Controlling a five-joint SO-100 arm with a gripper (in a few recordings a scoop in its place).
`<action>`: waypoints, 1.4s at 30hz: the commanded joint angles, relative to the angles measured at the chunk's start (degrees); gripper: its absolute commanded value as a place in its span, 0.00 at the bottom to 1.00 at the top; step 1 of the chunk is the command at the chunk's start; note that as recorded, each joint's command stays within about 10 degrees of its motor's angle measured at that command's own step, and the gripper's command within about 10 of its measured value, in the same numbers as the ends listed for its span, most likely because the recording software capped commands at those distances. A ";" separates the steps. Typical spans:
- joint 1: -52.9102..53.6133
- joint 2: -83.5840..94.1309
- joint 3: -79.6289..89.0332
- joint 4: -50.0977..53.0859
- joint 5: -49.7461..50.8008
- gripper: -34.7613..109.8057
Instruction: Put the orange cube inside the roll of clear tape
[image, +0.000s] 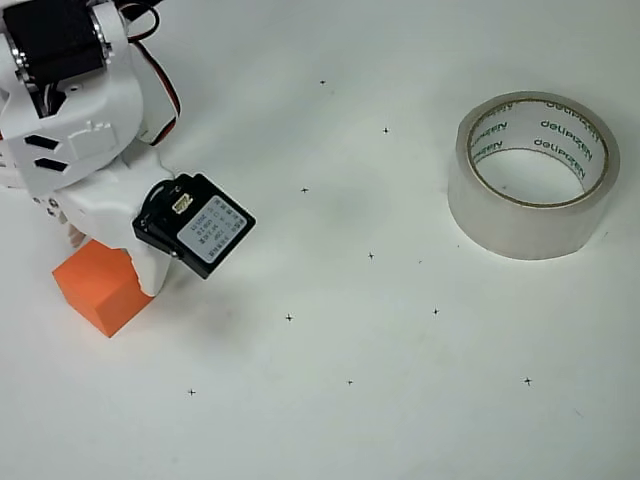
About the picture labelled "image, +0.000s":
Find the clear packing tape roll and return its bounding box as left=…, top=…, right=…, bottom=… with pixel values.
left=446, top=90, right=623, bottom=262

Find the orange cube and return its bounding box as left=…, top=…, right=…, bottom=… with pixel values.
left=51, top=238, right=152, bottom=341

